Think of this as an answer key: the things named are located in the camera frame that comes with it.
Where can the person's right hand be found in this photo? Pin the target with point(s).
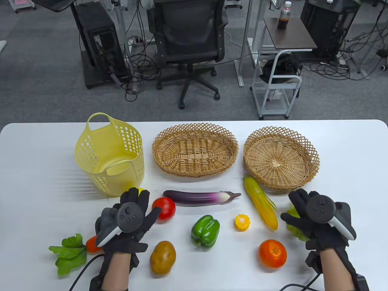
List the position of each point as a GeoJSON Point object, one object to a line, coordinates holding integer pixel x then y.
{"type": "Point", "coordinates": [298, 203]}

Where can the person's left hand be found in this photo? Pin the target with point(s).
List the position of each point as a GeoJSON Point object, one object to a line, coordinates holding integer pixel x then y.
{"type": "Point", "coordinates": [136, 197]}

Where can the yellow lemon object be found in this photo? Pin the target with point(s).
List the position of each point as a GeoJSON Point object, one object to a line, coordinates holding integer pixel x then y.
{"type": "Point", "coordinates": [141, 191]}

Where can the yellow plastic basket container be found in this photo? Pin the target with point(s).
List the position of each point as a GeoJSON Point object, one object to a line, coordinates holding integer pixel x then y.
{"type": "Point", "coordinates": [115, 182]}

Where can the green lettuce leaf object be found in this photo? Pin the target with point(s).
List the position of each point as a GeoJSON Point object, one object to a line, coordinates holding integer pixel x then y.
{"type": "Point", "coordinates": [297, 233]}

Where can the red tomato object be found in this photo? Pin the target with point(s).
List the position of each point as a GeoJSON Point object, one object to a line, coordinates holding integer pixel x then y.
{"type": "Point", "coordinates": [167, 206]}

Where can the long corn cob object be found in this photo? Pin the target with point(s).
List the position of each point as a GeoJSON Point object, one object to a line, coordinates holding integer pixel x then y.
{"type": "Point", "coordinates": [260, 200]}

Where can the round wicker basket container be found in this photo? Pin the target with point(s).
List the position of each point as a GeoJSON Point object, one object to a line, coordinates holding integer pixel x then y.
{"type": "Point", "coordinates": [279, 157]}

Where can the orange fruit object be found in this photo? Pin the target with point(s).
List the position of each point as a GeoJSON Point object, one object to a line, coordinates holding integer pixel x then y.
{"type": "Point", "coordinates": [272, 254]}

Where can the purple eggplant object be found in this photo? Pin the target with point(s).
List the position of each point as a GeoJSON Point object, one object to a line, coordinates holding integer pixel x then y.
{"type": "Point", "coordinates": [194, 197]}

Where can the small yellow corn piece object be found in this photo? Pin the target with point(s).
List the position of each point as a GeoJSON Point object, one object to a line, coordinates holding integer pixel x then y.
{"type": "Point", "coordinates": [242, 222]}

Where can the brown potato object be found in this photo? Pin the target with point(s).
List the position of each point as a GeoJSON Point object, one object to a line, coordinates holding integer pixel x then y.
{"type": "Point", "coordinates": [162, 257]}

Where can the oval wicker basket container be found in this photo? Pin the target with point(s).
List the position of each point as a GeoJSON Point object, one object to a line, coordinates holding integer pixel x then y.
{"type": "Point", "coordinates": [194, 151]}

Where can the green bell pepper object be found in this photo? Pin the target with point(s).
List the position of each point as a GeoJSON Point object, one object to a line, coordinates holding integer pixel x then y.
{"type": "Point", "coordinates": [205, 232]}

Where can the leafy orange carrot object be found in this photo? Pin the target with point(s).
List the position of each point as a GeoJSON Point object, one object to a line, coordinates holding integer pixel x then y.
{"type": "Point", "coordinates": [69, 257]}

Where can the person's left forearm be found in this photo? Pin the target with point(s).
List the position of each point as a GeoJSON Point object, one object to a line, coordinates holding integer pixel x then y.
{"type": "Point", "coordinates": [116, 272]}

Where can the person's right forearm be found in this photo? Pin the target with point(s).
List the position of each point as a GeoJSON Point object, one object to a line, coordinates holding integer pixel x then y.
{"type": "Point", "coordinates": [336, 269]}

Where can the grey white handheld controller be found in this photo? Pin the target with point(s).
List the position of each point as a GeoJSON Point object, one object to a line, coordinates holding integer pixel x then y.
{"type": "Point", "coordinates": [319, 209]}
{"type": "Point", "coordinates": [130, 216]}

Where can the black armband sensor box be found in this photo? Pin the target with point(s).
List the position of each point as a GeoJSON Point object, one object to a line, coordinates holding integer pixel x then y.
{"type": "Point", "coordinates": [96, 283]}
{"type": "Point", "coordinates": [362, 282]}

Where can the white rolling cart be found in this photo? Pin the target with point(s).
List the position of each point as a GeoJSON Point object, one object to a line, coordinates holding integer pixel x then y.
{"type": "Point", "coordinates": [293, 100]}

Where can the black bag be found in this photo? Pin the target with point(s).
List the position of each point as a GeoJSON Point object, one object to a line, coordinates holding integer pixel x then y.
{"type": "Point", "coordinates": [282, 68]}

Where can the white power strip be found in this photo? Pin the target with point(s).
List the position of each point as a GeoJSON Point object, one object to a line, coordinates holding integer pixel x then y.
{"type": "Point", "coordinates": [342, 63]}
{"type": "Point", "coordinates": [135, 41]}

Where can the black computer tower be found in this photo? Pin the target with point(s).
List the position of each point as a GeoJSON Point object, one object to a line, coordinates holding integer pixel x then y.
{"type": "Point", "coordinates": [100, 45]}
{"type": "Point", "coordinates": [324, 27]}

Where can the brown side table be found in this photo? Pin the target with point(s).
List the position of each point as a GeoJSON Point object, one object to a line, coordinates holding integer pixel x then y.
{"type": "Point", "coordinates": [291, 38]}

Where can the black power brick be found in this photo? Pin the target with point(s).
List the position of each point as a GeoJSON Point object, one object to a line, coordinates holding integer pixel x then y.
{"type": "Point", "coordinates": [382, 53]}

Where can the black office chair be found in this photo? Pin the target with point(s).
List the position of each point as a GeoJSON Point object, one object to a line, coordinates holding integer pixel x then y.
{"type": "Point", "coordinates": [188, 30]}

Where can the dark drink bottle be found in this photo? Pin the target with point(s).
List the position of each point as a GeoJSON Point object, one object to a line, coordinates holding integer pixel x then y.
{"type": "Point", "coordinates": [284, 18]}

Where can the white furniture foot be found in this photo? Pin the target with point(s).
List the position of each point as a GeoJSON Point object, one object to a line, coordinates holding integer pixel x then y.
{"type": "Point", "coordinates": [2, 46]}

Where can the white cart with pink bin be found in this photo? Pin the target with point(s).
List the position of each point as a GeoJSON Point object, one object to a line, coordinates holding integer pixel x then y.
{"type": "Point", "coordinates": [21, 4]}

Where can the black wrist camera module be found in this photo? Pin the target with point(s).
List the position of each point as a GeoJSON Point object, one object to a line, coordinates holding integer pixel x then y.
{"type": "Point", "coordinates": [312, 260]}
{"type": "Point", "coordinates": [135, 262]}

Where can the white desk frame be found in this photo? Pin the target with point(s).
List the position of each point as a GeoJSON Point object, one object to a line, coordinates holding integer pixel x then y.
{"type": "Point", "coordinates": [239, 74]}

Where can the silver aluminium frame post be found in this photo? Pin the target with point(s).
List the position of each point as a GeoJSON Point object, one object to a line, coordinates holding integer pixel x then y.
{"type": "Point", "coordinates": [121, 24]}

